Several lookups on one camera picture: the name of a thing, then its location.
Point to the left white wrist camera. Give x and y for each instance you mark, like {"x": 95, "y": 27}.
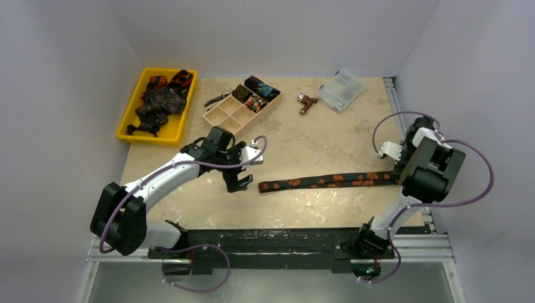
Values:
{"x": 251, "y": 155}

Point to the yellow plastic bin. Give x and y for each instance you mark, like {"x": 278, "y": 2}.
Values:
{"x": 171, "y": 133}

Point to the black pliers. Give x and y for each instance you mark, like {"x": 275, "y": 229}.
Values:
{"x": 214, "y": 101}

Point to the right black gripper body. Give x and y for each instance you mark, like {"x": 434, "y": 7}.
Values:
{"x": 401, "y": 175}

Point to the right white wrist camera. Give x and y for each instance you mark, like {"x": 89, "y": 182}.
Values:
{"x": 391, "y": 150}

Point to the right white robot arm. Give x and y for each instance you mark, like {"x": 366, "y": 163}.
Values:
{"x": 426, "y": 168}

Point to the rolled blue floral tie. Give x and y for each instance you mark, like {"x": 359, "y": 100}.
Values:
{"x": 261, "y": 89}

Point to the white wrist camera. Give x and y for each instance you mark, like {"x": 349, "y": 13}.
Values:
{"x": 391, "y": 150}
{"x": 251, "y": 155}

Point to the rolled olive patterned tie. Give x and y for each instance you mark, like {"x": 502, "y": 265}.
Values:
{"x": 241, "y": 93}

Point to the brown metal pipe fitting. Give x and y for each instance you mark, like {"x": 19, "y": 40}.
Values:
{"x": 307, "y": 102}

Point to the clear plastic organizer box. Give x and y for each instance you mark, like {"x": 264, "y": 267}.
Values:
{"x": 341, "y": 90}

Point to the wooden compartment box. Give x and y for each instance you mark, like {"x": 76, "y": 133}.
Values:
{"x": 234, "y": 116}

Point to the rolled colourful floral tie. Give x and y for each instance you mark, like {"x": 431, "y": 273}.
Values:
{"x": 255, "y": 104}

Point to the dark patterned tie pile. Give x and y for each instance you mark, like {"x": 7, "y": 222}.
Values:
{"x": 153, "y": 113}

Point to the red black striped tie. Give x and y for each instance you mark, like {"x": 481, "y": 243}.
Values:
{"x": 179, "y": 84}

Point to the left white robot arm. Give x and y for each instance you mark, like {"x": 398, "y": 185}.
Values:
{"x": 120, "y": 219}

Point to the dark orange floral tie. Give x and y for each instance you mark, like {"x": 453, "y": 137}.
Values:
{"x": 356, "y": 179}

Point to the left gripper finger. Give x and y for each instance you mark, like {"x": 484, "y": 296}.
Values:
{"x": 244, "y": 182}
{"x": 232, "y": 185}

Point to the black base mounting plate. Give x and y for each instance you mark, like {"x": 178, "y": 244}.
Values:
{"x": 271, "y": 249}

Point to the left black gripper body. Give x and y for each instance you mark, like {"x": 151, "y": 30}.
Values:
{"x": 233, "y": 156}

